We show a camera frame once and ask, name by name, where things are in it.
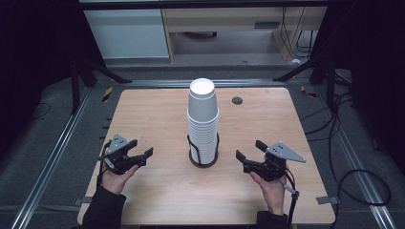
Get yellow black tape strip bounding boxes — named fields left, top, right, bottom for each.
left=299, top=84, right=318, bottom=99
left=101, top=86, right=115, bottom=103

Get hanging black desk cables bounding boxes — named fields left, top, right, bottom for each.
left=280, top=7, right=319, bottom=61

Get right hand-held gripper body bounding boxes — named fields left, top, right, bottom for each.
left=243, top=140, right=308, bottom=182

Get looped black floor cable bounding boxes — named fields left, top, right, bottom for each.
left=329, top=168, right=393, bottom=229

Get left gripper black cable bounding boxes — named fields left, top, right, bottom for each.
left=96, top=140, right=113, bottom=191

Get person's left hand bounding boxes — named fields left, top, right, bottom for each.
left=100, top=158, right=139, bottom=196

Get white cabinet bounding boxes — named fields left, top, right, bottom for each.
left=83, top=9, right=171, bottom=60

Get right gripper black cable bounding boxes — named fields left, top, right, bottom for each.
left=281, top=166, right=301, bottom=229

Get dark curtain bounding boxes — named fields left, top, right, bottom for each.
left=316, top=0, right=405, bottom=175
left=0, top=0, right=107, bottom=156

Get grey metal bracket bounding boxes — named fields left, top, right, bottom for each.
left=315, top=196, right=340, bottom=206

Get black metal stand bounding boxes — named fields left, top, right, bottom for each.
left=272, top=55, right=352, bottom=111
left=70, top=56, right=133, bottom=116

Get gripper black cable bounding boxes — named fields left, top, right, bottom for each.
left=96, top=140, right=113, bottom=191
left=281, top=166, right=301, bottom=229

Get stack of white paper cups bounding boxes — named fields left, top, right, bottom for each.
left=186, top=77, right=220, bottom=167

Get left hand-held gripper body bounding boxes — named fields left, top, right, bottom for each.
left=101, top=134, right=148, bottom=176

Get black wire cup holder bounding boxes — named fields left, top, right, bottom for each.
left=186, top=132, right=222, bottom=169

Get thin black floor cable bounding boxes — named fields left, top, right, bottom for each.
left=31, top=102, right=53, bottom=121

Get aluminium floor rail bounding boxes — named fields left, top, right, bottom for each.
left=10, top=86, right=94, bottom=229
left=122, top=78, right=288, bottom=89
left=312, top=85, right=398, bottom=229

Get person's right hand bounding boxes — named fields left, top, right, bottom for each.
left=248, top=170, right=288, bottom=217

